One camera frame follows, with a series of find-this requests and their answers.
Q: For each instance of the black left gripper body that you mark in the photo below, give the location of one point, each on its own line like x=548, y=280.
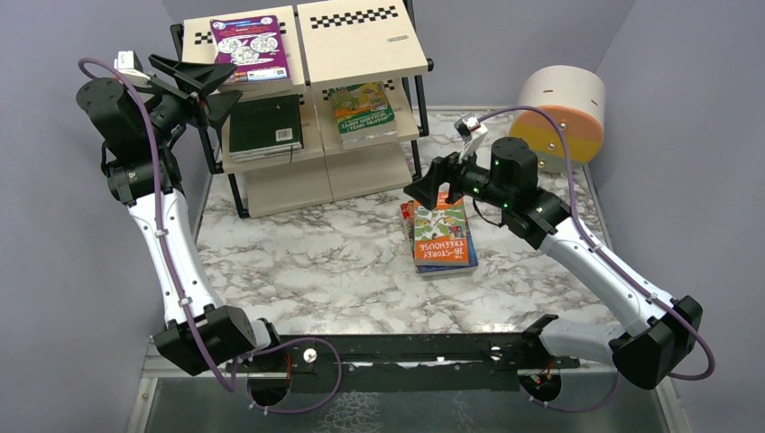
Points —
x=187, y=96

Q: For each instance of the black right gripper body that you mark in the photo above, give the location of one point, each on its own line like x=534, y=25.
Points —
x=446, y=181

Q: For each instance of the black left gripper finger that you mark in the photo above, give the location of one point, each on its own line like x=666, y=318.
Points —
x=220, y=106
x=199, y=78

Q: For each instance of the plain dark green book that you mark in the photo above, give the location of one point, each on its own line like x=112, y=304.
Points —
x=265, y=127

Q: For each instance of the orange 78-storey treehouse book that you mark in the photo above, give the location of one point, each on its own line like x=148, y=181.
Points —
x=439, y=235

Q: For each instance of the purple cartoon cover book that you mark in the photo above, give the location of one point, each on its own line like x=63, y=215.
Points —
x=254, y=45

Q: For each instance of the dark bottom book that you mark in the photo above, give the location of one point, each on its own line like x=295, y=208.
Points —
x=439, y=270

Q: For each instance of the green 104-storey treehouse book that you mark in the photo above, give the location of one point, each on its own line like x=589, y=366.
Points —
x=361, y=108

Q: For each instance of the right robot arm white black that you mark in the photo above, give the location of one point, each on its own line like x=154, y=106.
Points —
x=655, y=330

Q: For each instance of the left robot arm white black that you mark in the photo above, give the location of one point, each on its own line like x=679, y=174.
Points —
x=140, y=118

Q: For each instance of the red spine book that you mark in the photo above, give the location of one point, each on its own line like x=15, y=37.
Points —
x=406, y=210

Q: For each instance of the beige black three-tier shelf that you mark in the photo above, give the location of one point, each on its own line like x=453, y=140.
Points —
x=323, y=114

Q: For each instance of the round drawer box orange yellow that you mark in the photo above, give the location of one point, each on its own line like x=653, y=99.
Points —
x=575, y=99

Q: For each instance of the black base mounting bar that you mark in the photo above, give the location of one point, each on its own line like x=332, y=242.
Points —
x=402, y=363

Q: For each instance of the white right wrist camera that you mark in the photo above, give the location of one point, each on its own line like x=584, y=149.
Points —
x=472, y=131

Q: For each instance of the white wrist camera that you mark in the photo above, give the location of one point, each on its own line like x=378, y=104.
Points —
x=472, y=131
x=129, y=65

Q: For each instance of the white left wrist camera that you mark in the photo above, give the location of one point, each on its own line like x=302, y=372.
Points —
x=129, y=65

